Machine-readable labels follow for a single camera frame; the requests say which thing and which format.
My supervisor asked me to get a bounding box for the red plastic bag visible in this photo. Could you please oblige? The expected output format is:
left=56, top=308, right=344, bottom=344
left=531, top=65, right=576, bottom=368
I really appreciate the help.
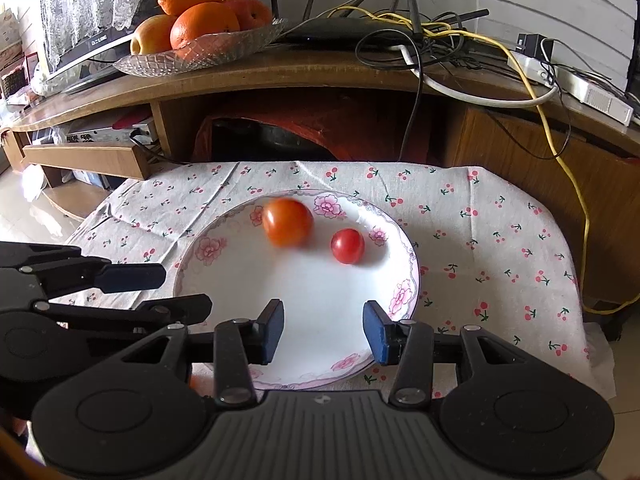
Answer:
left=191, top=101, right=428, bottom=164

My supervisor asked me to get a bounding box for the front orange in bowl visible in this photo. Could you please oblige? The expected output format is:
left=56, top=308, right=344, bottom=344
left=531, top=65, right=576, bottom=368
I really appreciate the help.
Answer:
left=170, top=2, right=240, bottom=50

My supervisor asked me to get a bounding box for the yellow apple in bowl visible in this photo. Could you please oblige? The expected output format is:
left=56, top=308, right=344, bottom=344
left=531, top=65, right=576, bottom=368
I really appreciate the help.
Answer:
left=130, top=14, right=176, bottom=55

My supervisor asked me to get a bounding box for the black power adapter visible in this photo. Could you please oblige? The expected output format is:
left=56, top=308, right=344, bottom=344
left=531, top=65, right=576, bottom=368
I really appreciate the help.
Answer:
left=515, top=34, right=554, bottom=61

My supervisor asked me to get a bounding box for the small red cherry tomato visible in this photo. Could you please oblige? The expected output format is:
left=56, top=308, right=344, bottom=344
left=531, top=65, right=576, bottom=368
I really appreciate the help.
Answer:
left=330, top=229, right=364, bottom=264

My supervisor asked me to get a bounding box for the television with lace cover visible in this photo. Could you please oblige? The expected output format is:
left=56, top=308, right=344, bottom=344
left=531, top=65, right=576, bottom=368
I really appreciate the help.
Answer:
left=34, top=0, right=160, bottom=96

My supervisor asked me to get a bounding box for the black wifi router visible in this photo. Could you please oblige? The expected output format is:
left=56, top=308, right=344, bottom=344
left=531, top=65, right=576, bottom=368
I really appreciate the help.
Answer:
left=266, top=0, right=489, bottom=52

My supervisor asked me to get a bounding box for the white thick cable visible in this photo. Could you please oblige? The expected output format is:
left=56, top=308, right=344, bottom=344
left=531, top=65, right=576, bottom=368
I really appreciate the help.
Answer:
left=391, top=44, right=561, bottom=110

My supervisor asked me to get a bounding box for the right orange in bowl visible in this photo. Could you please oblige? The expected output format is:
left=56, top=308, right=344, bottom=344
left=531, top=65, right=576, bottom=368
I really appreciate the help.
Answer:
left=222, top=0, right=272, bottom=30

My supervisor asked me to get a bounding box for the yellow cable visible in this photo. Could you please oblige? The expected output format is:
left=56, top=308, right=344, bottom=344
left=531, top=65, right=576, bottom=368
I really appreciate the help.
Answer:
left=326, top=5, right=640, bottom=316

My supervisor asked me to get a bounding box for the white floral ceramic plate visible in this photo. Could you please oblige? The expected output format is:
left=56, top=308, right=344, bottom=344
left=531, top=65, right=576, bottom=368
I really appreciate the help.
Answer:
left=174, top=190, right=420, bottom=389

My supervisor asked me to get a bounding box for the large red-orange tomato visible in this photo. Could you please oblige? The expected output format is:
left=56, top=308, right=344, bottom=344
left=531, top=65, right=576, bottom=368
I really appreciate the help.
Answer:
left=262, top=197, right=314, bottom=247

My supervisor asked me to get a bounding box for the cherry print tablecloth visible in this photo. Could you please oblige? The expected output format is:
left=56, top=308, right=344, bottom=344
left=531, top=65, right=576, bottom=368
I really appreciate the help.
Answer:
left=70, top=162, right=615, bottom=398

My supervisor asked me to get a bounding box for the glass fruit bowl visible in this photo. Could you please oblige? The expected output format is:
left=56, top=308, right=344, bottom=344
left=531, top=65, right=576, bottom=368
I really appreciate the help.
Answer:
left=114, top=18, right=288, bottom=78

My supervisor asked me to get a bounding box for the white power strip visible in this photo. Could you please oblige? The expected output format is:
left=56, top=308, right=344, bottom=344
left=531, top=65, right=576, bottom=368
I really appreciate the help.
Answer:
left=508, top=52, right=634, bottom=127

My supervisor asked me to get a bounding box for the wooden TV stand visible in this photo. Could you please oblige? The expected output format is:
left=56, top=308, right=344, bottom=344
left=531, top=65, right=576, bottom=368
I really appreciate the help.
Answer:
left=1, top=48, right=639, bottom=302

